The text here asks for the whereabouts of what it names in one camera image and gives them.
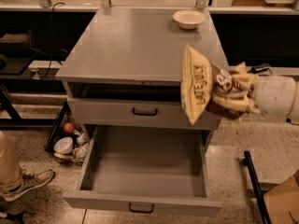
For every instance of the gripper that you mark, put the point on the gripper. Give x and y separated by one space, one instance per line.
274 94

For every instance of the brown sea salt chip bag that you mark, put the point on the brown sea salt chip bag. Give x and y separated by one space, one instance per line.
201 79

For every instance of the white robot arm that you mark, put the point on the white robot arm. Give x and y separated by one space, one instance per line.
239 91

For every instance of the open grey middle drawer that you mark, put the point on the open grey middle drawer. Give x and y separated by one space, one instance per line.
146 171

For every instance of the grey drawer cabinet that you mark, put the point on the grey drawer cabinet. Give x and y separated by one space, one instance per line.
135 54

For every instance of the closed grey top drawer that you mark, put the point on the closed grey top drawer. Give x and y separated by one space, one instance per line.
138 114

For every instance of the black power adapter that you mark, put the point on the black power adapter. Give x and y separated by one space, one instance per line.
259 68

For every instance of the white ceramic bowl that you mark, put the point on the white ceramic bowl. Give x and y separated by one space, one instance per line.
189 19

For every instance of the brown cardboard box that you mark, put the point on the brown cardboard box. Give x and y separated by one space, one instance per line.
282 201

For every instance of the black metal bar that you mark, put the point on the black metal bar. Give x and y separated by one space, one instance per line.
256 188

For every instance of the red apple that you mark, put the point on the red apple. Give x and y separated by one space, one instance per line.
69 127

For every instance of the white bowl in basket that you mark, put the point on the white bowl in basket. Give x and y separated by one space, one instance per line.
64 145

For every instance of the khaki trouser leg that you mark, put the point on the khaki trouser leg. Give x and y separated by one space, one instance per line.
10 170

